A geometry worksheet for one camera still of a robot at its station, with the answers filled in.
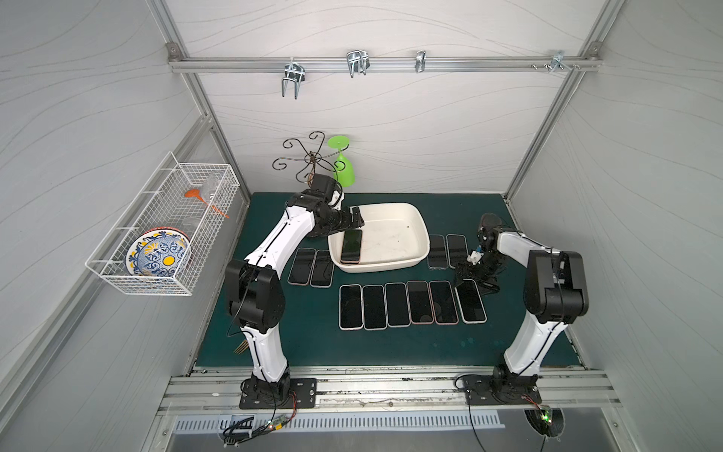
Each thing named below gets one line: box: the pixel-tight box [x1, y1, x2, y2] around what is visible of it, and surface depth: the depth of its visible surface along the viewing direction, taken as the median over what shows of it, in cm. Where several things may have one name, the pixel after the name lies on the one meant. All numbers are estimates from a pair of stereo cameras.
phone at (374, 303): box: [361, 284, 387, 331], surface depth 91 cm
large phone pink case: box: [405, 279, 435, 325], surface depth 93 cm
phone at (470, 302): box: [454, 278, 488, 324], surface depth 91 cm
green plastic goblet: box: [327, 134, 356, 188], surface depth 95 cm
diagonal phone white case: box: [445, 233, 469, 269], surface depth 106 cm
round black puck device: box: [523, 404, 566, 438], surface depth 73 cm
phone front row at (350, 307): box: [338, 284, 365, 331], surface depth 90 cm
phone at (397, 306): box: [384, 282, 411, 328], surface depth 92 cm
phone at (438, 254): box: [427, 233, 450, 271], surface depth 103 cm
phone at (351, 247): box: [340, 228, 363, 265], surface depth 103 cm
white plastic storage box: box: [327, 203, 431, 274], surface depth 107 cm
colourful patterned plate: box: [125, 226, 192, 277], surface depth 62 cm
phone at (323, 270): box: [309, 248, 336, 289], surface depth 97 cm
